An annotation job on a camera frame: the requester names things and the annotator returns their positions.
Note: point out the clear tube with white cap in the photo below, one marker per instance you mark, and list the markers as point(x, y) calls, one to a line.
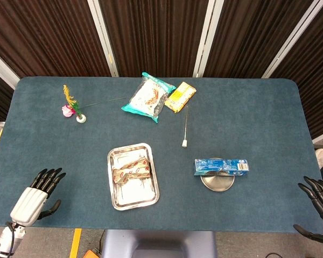
point(184, 143)

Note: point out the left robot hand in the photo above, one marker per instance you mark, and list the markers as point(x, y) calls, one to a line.
point(27, 204)

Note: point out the white shoe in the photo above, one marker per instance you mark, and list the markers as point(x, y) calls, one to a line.
point(322, 157)

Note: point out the blue snack packet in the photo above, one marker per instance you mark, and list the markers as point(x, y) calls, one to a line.
point(220, 167)

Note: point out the brown ribbed partition panel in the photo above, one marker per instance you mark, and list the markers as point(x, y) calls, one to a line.
point(156, 35)
point(317, 80)
point(43, 35)
point(253, 32)

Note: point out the feather shuttlecock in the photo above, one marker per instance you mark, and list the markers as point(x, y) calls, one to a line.
point(81, 118)

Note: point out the teal noodle package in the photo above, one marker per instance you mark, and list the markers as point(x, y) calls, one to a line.
point(146, 98)

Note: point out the yellow snack package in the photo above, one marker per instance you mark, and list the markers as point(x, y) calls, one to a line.
point(179, 96)

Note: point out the orange object on floor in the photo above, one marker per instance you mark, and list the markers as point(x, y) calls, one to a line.
point(92, 254)

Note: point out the white partition post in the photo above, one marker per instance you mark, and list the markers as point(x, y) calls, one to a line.
point(1, 67)
point(103, 40)
point(293, 40)
point(207, 40)

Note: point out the rectangular steel tray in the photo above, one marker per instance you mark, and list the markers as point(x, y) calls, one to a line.
point(136, 196)

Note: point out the red patterned snack wrapper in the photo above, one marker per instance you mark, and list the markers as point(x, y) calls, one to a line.
point(132, 172)

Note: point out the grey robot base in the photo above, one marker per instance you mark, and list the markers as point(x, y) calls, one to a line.
point(158, 242)

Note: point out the round steel plate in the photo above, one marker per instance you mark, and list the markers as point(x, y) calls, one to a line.
point(218, 184)

